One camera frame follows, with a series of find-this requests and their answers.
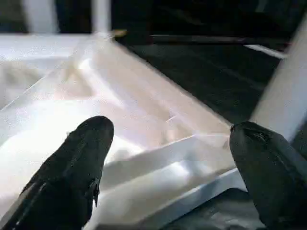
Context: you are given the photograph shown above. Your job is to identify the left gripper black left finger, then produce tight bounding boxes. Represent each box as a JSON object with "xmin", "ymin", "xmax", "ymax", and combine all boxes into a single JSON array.
[{"xmin": 0, "ymin": 115, "xmax": 115, "ymax": 230}]

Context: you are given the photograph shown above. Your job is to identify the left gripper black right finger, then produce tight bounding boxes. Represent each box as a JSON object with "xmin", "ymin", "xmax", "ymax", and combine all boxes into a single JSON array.
[{"xmin": 229, "ymin": 121, "xmax": 307, "ymax": 230}]

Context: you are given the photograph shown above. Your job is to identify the white flat board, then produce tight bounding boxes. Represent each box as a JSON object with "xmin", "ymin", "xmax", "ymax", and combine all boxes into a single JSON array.
[{"xmin": 244, "ymin": 44, "xmax": 288, "ymax": 59}]

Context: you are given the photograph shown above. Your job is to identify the black box gold label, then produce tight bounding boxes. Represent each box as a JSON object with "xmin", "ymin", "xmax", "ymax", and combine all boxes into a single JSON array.
[{"xmin": 55, "ymin": 0, "xmax": 154, "ymax": 39}]

